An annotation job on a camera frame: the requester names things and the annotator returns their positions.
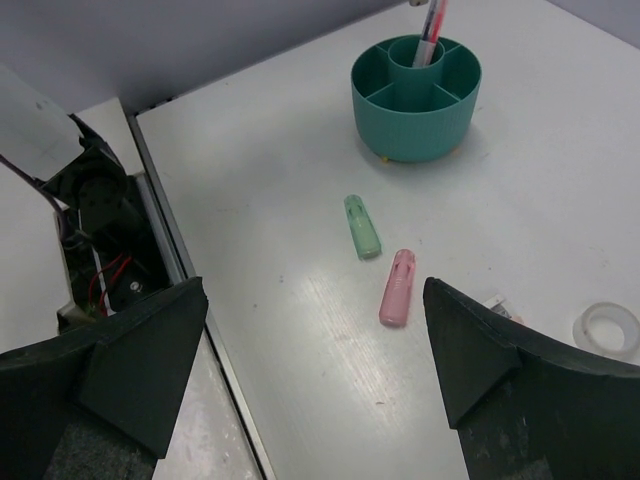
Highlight teal round divided container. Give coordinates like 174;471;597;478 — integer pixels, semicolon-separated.
350;35;482;163

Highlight pink white mini stapler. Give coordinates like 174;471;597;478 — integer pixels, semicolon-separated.
482;294;525;325

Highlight pink highlighter cap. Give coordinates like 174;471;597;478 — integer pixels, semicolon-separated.
378;249;416;328

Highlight green highlighter cap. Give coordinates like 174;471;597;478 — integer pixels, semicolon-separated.
344;194;382;260

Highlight front aluminium rail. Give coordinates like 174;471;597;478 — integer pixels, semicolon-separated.
127;115;276;479

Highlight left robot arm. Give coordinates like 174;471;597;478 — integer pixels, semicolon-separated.
1;66;169;321

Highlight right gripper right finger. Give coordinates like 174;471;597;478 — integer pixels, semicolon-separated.
423;277;639;479

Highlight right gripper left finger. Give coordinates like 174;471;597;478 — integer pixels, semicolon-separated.
1;288;193;479

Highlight pink pen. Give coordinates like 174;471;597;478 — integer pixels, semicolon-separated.
418;0;448;67

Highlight clear tape roll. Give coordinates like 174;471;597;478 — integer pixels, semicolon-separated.
572;302;639;360

